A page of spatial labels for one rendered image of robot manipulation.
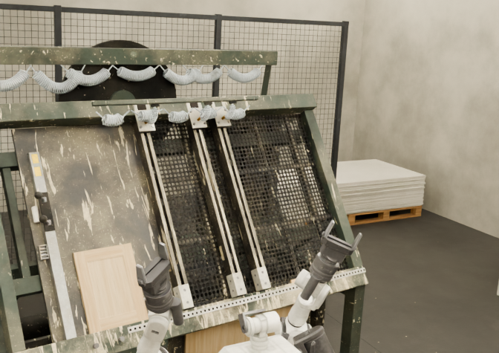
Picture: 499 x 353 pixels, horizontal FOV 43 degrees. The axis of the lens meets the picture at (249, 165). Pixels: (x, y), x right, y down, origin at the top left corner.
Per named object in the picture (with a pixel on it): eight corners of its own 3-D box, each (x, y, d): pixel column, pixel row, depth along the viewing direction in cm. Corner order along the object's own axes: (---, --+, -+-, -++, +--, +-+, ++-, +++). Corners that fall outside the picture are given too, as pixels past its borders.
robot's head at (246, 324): (272, 331, 204) (267, 307, 206) (249, 336, 200) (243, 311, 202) (264, 334, 209) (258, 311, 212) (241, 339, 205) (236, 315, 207)
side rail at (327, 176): (343, 271, 414) (354, 267, 405) (295, 117, 440) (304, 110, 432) (352, 269, 418) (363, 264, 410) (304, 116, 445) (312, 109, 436)
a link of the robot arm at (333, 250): (356, 255, 220) (339, 282, 224) (353, 242, 229) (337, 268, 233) (323, 240, 219) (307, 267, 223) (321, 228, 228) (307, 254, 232)
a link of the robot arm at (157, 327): (157, 296, 203) (147, 321, 211) (149, 318, 196) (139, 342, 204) (176, 302, 204) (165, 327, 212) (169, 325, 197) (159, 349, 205)
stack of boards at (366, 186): (261, 238, 724) (263, 191, 712) (220, 212, 813) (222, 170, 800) (422, 216, 841) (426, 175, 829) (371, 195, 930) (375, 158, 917)
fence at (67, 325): (64, 340, 302) (66, 339, 299) (27, 155, 325) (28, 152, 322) (74, 338, 305) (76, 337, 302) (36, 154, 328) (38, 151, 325)
